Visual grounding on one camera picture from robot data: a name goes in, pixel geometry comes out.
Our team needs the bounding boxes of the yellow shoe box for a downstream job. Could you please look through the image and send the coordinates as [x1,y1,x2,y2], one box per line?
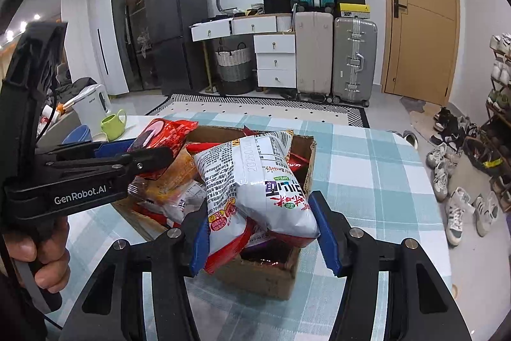
[334,3,370,20]

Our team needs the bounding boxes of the dark grey refrigerator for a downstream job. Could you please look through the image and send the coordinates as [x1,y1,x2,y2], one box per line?
[142,0,210,96]

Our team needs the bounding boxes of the wooden door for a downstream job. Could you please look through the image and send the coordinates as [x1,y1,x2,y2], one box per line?
[377,0,460,107]

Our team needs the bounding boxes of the grey storage box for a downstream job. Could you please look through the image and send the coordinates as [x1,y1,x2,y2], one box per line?
[38,111,81,148]

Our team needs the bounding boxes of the beige suitcase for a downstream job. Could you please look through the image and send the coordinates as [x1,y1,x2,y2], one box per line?
[294,11,334,96]

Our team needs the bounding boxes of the white slipper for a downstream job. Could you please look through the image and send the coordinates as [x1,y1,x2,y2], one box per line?
[401,129,420,150]

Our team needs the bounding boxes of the green watering can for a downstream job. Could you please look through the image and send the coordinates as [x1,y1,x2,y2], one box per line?
[100,109,128,142]

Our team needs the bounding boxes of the blue plastic bowl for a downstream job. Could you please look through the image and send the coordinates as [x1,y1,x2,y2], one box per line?
[61,124,94,145]

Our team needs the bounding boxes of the grey doormat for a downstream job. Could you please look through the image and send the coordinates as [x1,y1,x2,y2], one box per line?
[401,95,444,144]

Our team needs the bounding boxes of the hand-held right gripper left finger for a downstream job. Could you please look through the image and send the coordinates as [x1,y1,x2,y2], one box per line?
[60,201,212,341]

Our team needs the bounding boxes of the dark glass cabinet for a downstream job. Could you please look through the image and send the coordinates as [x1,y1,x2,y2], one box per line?
[109,0,172,92]

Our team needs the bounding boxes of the white and purple snack packet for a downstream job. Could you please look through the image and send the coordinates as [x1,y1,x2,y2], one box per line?
[241,233,298,267]

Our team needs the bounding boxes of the white and red snack packet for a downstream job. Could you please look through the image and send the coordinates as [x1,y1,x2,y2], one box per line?
[193,129,322,275]

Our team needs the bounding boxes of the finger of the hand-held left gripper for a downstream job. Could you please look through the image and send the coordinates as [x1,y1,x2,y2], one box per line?
[34,138,138,166]
[42,146,175,179]

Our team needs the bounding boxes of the group of sneakers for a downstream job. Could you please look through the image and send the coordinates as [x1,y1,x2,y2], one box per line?
[425,105,502,248]

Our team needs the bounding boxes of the white wardrobe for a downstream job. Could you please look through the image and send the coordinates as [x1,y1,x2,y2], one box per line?
[60,0,129,95]

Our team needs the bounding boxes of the checked teal tablecloth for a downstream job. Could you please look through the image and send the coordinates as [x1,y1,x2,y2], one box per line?
[66,111,456,341]

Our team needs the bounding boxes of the dark clothes pile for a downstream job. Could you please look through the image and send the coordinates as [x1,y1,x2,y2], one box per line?
[56,77,99,107]

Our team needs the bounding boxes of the brown cardboard box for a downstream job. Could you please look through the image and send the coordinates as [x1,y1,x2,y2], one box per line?
[112,124,318,302]

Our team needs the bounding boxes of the shoe rack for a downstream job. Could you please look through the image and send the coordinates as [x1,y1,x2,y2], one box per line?
[463,33,511,212]

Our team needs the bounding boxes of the person's left hand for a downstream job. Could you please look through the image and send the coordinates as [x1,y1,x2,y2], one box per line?
[0,219,72,294]

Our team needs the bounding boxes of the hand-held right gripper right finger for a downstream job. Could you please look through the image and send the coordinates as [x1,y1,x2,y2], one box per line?
[308,190,474,341]

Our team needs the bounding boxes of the silver suitcase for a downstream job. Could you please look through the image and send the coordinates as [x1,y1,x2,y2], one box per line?
[332,17,378,107]

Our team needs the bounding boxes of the red packet with dark circle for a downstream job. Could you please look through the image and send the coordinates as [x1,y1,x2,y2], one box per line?
[131,118,199,182]

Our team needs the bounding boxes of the white drawer desk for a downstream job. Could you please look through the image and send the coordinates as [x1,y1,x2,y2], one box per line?
[189,14,297,90]

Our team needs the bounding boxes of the woven laundry basket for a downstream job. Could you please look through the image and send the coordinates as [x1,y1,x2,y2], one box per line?
[215,41,255,95]

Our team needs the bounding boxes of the white electric kettle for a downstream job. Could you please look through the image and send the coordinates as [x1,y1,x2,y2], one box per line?
[73,84,112,123]

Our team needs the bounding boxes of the orange clear bread packet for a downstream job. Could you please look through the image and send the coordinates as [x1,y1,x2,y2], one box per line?
[136,147,206,206]

